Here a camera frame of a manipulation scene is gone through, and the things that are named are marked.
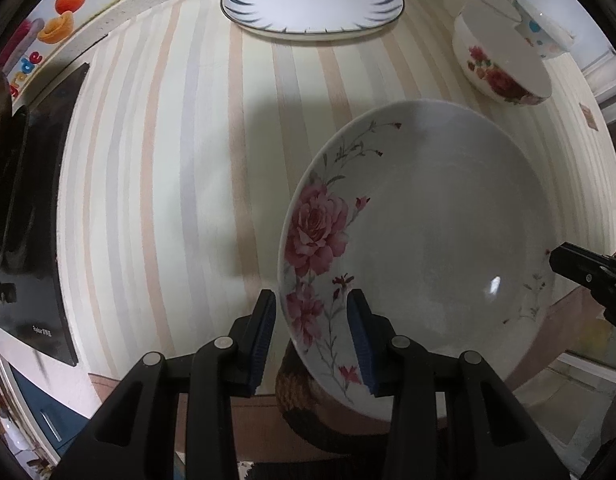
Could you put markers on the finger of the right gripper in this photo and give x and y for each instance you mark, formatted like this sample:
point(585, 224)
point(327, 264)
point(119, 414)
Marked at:
point(580, 265)

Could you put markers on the white bowl red roses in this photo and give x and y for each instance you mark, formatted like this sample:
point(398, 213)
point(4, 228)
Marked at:
point(497, 60)

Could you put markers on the white plate pink roses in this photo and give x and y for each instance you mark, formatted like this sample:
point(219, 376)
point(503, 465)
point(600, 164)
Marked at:
point(436, 215)

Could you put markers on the white plate blue leaves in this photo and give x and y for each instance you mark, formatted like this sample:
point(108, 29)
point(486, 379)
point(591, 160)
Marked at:
point(312, 20)

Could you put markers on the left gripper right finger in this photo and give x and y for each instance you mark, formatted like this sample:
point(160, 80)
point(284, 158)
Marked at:
point(452, 418)

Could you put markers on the white bowl blue dots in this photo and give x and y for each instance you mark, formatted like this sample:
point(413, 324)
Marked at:
point(546, 36)

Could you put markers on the black induction cooktop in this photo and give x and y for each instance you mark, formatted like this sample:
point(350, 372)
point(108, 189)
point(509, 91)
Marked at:
point(31, 154)

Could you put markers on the blue cabinet door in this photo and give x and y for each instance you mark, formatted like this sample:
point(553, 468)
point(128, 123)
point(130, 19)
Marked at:
point(59, 423)

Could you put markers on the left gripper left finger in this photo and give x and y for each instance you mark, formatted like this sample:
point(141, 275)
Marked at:
point(131, 435)

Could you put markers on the fruit alphabet wall poster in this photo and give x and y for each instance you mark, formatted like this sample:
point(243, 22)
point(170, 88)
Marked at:
point(21, 57)

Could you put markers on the calico cat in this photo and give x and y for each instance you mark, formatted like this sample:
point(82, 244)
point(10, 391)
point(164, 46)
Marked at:
point(320, 420)

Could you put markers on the striped table cloth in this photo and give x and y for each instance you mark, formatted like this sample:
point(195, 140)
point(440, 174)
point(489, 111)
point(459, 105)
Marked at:
point(190, 138)

